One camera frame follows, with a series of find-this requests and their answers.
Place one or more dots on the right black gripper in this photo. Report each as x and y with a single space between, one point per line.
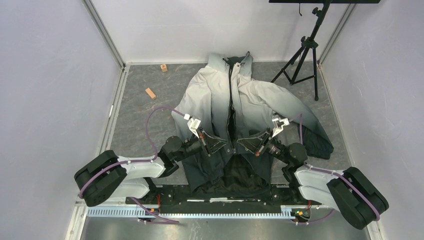
257 144

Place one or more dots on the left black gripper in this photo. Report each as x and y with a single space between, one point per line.
208 143

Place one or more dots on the grey to black gradient jacket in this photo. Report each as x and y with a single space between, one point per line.
232 105

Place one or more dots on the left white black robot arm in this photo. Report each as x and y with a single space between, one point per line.
111 176

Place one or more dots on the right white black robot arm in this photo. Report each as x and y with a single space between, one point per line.
348 191

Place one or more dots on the long wooden block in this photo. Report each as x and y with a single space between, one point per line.
150 93

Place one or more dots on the small wooden cube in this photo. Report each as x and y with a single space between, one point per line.
163 68

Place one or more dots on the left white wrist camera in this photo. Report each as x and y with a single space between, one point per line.
193 123

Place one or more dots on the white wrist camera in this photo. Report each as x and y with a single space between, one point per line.
279 123
193 123

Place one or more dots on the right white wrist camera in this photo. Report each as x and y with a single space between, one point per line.
279 123

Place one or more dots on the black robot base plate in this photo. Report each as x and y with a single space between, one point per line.
178 199

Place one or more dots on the black camera tripod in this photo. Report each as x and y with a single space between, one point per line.
308 43

